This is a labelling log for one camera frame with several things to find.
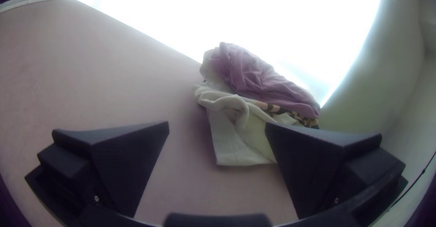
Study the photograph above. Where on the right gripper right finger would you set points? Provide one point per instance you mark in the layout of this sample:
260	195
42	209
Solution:
313	169

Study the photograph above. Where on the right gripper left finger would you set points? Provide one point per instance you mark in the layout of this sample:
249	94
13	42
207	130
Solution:
119	165

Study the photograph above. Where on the heap of clothes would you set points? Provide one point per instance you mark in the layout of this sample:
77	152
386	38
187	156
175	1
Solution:
248	80

